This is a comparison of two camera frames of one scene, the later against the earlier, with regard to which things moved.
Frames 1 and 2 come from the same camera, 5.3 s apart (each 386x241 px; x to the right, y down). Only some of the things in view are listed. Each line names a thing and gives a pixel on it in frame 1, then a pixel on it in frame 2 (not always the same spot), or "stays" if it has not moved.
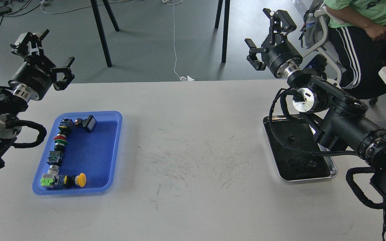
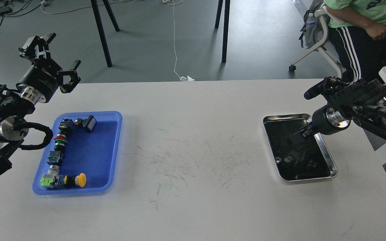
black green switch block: x=55 y=158 stays
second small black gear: x=312 y=164 stays
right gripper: x=281 y=56 to x=328 y=120
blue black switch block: x=66 y=126 stays
